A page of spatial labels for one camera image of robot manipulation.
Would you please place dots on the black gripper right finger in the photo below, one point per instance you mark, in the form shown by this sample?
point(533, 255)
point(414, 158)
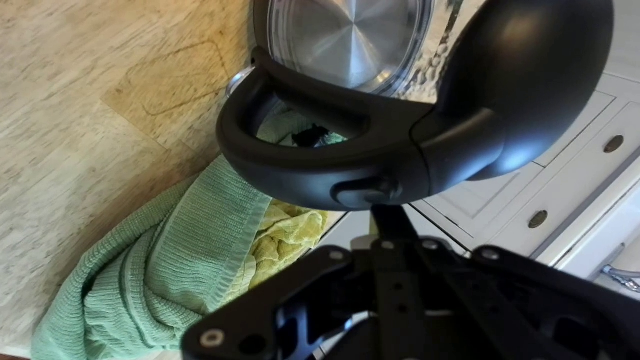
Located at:
point(572, 317)

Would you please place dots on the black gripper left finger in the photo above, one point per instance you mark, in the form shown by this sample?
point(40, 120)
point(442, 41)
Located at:
point(283, 319)

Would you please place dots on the glass electric kettle black handle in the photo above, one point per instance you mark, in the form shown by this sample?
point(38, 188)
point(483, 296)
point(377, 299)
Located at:
point(360, 102)

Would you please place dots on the white lower kitchen cabinets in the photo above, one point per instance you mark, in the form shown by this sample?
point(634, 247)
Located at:
point(579, 205)

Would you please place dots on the yellow cloth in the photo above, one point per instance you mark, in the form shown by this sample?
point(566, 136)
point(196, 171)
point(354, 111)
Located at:
point(285, 234)

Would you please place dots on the green knitted cloth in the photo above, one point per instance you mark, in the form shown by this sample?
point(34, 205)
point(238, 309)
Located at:
point(156, 273)

